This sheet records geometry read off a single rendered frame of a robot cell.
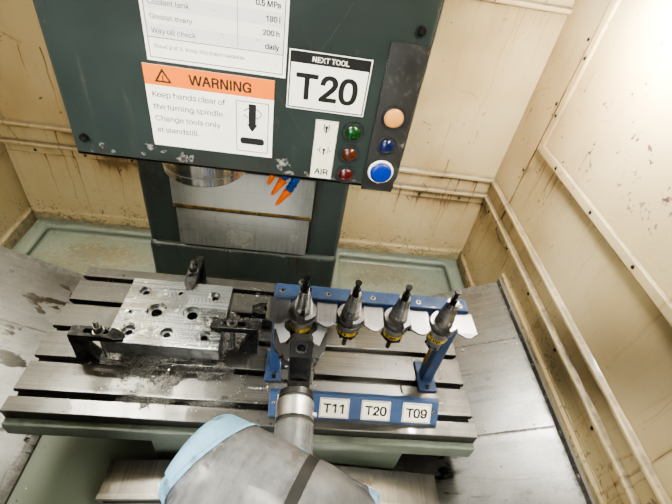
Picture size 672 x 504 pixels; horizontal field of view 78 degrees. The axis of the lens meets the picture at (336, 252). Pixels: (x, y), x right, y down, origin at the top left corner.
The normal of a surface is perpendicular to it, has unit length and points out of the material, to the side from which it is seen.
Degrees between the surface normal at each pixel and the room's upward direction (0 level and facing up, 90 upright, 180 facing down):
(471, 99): 90
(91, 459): 0
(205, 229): 89
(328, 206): 90
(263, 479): 7
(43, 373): 0
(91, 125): 90
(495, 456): 24
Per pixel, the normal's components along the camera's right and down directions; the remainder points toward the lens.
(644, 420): -0.99, -0.10
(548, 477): -0.28, -0.72
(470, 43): 0.01, 0.66
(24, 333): 0.53, -0.64
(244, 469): 0.09, -0.67
